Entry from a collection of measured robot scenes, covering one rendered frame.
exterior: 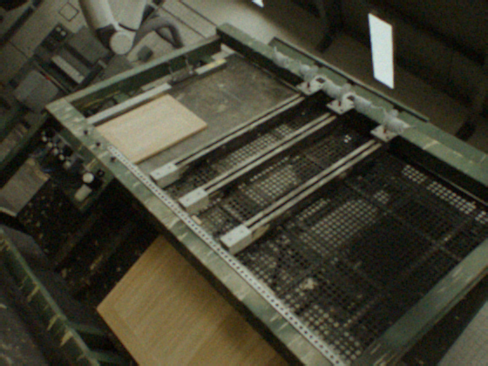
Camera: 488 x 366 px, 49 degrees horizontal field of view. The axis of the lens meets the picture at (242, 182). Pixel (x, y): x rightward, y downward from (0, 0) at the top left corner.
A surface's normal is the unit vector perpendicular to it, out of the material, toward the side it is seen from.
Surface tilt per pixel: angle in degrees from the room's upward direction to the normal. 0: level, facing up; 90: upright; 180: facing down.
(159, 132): 59
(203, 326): 90
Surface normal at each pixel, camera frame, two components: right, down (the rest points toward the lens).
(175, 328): -0.39, -0.38
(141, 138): 0.00, -0.72
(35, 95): 0.65, 0.53
